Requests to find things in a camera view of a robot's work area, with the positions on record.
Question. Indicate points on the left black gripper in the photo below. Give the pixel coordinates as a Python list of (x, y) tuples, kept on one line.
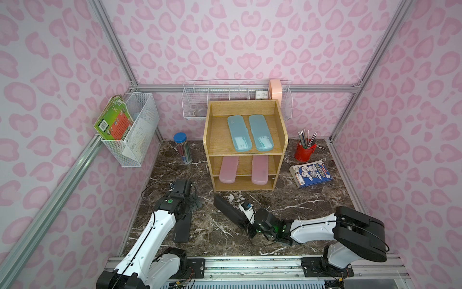
[(184, 215)]

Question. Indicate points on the pink pencil case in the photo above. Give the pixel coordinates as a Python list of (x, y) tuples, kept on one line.
[(228, 170), (260, 169)]

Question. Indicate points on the teal pencil case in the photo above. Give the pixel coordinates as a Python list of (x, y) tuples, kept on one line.
[(239, 133), (261, 133)]

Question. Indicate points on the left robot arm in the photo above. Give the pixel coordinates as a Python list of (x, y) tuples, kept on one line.
[(144, 266)]

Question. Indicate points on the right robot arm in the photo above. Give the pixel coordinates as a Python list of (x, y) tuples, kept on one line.
[(355, 235)]

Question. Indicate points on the blue-capped pencil tube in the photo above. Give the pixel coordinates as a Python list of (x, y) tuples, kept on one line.
[(183, 147)]

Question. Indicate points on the red pencil cup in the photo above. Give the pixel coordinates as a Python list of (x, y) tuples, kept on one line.
[(304, 154)]

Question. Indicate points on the wooden three-tier shelf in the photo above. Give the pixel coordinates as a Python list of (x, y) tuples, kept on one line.
[(217, 142)]

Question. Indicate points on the blue white booklet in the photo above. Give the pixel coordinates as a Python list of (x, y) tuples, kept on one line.
[(309, 174)]

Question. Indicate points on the white mesh side basket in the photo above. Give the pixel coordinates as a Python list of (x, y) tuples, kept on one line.
[(131, 151)]

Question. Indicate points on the green red book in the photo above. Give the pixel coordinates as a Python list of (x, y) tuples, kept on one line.
[(115, 121)]

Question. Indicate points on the small white card in basket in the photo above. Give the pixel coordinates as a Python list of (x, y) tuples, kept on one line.
[(261, 94)]

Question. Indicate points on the pink box in basket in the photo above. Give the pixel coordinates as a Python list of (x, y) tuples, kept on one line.
[(275, 90)]

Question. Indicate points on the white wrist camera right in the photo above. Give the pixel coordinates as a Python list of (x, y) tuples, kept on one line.
[(247, 208)]

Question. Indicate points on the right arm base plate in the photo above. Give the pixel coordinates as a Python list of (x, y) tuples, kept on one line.
[(317, 267)]

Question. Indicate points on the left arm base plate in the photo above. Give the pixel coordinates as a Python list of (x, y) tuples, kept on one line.
[(194, 266)]

